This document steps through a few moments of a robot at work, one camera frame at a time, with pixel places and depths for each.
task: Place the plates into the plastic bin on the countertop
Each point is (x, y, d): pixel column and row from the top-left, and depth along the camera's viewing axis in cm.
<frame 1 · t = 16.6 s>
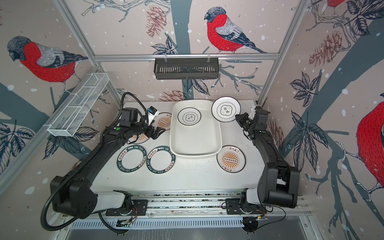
left hand: (157, 124, 79), fingers open
right hand: (234, 115, 85), fingers closed
white plastic bin: (195, 132, 106), on the table
orange sunburst plate far left: (163, 120, 112), on the table
orange sunburst plate near left: (141, 138, 73), point 26 cm above the table
green ring plate outer left: (131, 160, 92), on the table
green ring plate inner left: (160, 159, 92), on the table
white clover plate far right: (190, 116, 114), on the table
orange sunburst plate right: (231, 158, 92), on the table
white clover plate near right: (224, 109, 92), point 21 cm above the table

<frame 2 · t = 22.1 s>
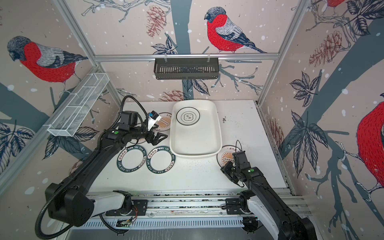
left hand: (160, 130, 77), fingers open
right hand: (220, 171, 83), fingers open
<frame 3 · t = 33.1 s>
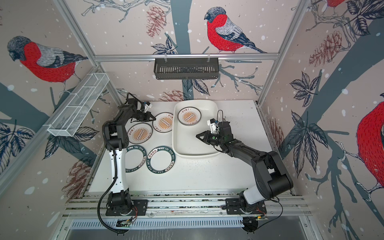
left hand: (153, 118, 107), fingers closed
right hand: (195, 138, 85), fingers closed
orange sunburst plate right: (189, 116, 113), point 2 cm above the table
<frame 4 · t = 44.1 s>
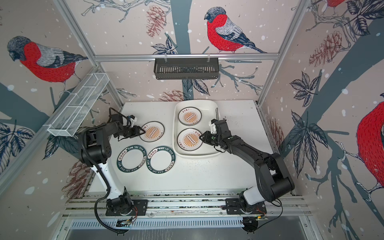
left hand: (140, 132, 101), fingers open
right hand: (199, 138, 87), fingers open
orange sunburst plate far left: (188, 139, 101), on the table
orange sunburst plate near left: (154, 130, 106), on the table
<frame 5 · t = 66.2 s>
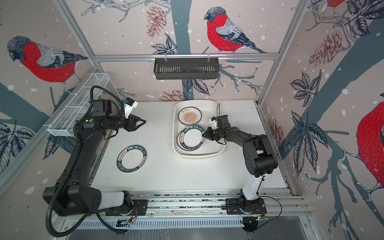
left hand: (139, 119, 74), fingers open
right hand: (202, 136, 94), fingers closed
green ring plate inner left: (190, 138, 99), point 2 cm above the table
